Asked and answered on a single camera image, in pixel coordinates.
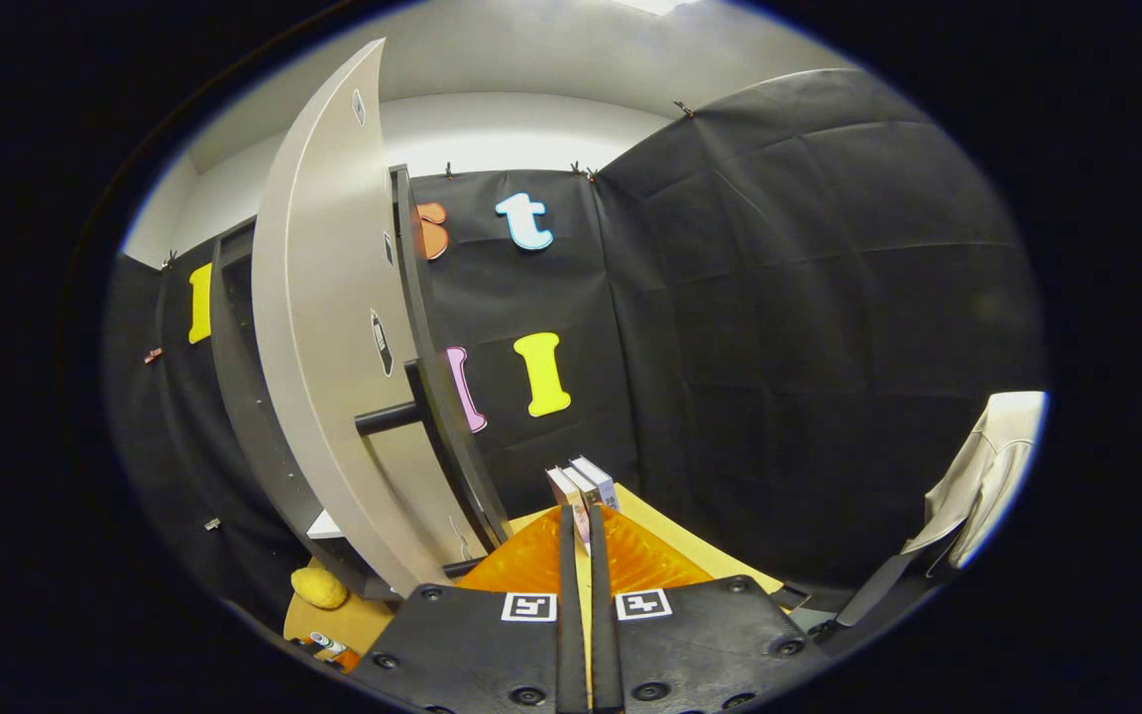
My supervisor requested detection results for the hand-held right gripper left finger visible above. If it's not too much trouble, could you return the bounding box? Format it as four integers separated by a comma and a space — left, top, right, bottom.
346, 504, 589, 714

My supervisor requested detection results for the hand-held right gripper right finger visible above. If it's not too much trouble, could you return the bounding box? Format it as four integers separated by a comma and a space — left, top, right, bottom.
588, 504, 837, 714

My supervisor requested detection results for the beige cabinet door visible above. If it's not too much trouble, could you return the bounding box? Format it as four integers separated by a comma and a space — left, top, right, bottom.
252, 38, 514, 596

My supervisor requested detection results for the dark grey cabinet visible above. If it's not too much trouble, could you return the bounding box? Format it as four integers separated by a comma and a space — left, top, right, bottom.
209, 218, 403, 601

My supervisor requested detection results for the yellow round object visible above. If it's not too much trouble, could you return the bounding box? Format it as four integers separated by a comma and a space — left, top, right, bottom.
290, 567, 350, 611

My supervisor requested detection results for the black backdrop cloth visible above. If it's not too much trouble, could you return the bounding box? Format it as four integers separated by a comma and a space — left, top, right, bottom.
100, 67, 1046, 636

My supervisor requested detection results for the beige jacket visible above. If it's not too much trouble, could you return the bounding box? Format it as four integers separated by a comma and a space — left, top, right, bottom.
903, 390, 1050, 571

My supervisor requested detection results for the black cabinet door handle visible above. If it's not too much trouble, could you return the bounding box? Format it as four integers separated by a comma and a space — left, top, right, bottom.
354, 359, 435, 438

